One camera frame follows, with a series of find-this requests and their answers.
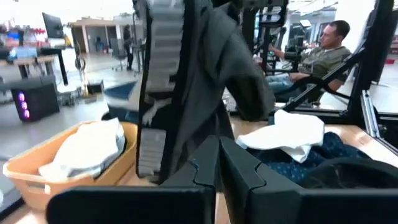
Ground grey Puma briefs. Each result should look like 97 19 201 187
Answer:
135 0 276 186

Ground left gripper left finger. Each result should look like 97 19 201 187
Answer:
45 135 220 224

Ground person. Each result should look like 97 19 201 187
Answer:
266 20 353 103
123 24 135 71

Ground navy dotted cloth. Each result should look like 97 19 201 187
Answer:
245 130 373 184

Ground yellow-orange plastic basket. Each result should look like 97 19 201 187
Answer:
2 120 139 212

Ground black aluminium frame rail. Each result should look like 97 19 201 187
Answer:
270 0 398 156

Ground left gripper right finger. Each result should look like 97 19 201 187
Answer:
219 136 398 224

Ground black background monitor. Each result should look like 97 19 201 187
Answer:
42 12 65 40

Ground small white cloth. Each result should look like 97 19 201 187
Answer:
37 117 127 183

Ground black computer tower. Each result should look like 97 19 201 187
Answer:
11 82 60 123

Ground large white cloth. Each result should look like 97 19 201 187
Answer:
235 108 326 164

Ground black Puma shorts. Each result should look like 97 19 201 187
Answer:
298 157 398 190

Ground blue fabric storage bin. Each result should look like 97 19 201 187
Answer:
104 80 147 125

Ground grey office chair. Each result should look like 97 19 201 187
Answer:
109 37 128 72

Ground wooden background desk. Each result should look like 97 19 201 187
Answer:
12 46 69 86

